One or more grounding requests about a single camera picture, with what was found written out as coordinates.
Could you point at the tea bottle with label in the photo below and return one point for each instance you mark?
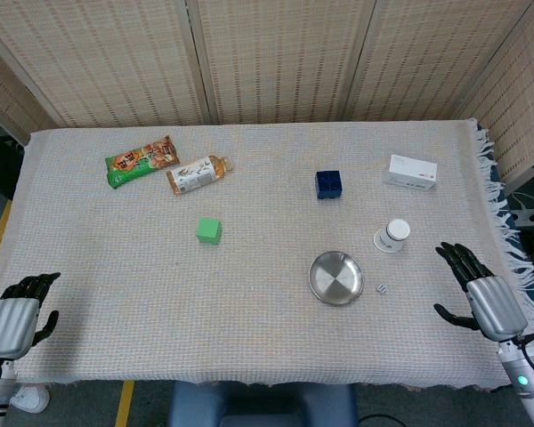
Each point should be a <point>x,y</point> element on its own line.
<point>198,174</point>

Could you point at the green orange snack bag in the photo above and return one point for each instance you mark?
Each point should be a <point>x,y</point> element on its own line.
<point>138,162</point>

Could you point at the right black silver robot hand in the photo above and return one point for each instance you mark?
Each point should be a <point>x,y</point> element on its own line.
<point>494,307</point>

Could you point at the woven fringed tablecloth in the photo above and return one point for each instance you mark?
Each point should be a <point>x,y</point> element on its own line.
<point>249,320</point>

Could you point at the white shoe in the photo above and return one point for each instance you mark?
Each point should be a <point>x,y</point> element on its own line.
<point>29,398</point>

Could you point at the round stainless steel plate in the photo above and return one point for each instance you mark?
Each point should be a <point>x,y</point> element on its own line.
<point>336,278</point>

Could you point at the bamboo folding screen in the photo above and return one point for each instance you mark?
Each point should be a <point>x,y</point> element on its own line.
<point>267,58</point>

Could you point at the white carton box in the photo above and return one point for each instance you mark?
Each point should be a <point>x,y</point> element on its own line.
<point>409,173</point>

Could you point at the green cube block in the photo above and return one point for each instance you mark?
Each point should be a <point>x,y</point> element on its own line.
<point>209,230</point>

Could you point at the blue chair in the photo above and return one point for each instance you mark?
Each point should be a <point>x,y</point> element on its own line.
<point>258,405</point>

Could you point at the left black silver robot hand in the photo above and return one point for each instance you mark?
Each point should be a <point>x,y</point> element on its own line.
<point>9,320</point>

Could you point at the white paper cup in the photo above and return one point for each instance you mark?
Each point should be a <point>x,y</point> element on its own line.
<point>394,238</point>

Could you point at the dark blue cube box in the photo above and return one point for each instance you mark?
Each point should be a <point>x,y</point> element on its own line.
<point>329,184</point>

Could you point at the white metal bracket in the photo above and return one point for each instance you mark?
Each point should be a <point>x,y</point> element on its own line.
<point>527,216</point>

